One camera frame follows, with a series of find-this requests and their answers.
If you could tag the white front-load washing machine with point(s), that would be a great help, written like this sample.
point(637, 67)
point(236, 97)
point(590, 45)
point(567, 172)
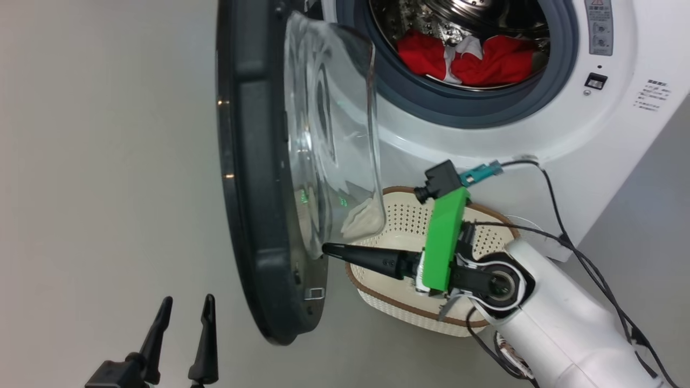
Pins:
point(593, 134)

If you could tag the dark round washer door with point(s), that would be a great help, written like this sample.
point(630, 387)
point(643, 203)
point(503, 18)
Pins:
point(253, 161)

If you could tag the plain red garment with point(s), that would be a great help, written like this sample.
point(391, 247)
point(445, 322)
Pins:
point(501, 62)

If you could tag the grey warning label sticker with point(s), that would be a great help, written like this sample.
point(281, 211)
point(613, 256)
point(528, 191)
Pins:
point(599, 27)

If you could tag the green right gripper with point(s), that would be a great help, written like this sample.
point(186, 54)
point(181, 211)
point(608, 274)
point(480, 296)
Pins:
point(444, 237)

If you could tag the black door lock slot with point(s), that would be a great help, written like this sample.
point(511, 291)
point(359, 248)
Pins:
point(596, 81)

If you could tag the red white-striped garment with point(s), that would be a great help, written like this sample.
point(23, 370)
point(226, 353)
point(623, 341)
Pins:
point(423, 54)

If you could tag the grey rubber door gasket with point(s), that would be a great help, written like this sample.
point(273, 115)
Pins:
point(409, 99)

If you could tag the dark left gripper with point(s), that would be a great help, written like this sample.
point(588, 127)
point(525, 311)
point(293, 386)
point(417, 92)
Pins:
point(116, 374)

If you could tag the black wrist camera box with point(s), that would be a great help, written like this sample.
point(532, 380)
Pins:
point(442, 180)

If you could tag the steel washer drum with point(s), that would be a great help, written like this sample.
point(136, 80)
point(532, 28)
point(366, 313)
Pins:
point(485, 16)

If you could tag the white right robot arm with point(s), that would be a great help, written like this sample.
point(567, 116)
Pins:
point(566, 323)

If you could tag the cream perforated laundry basket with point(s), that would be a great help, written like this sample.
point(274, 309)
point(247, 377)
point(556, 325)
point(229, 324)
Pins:
point(401, 226)

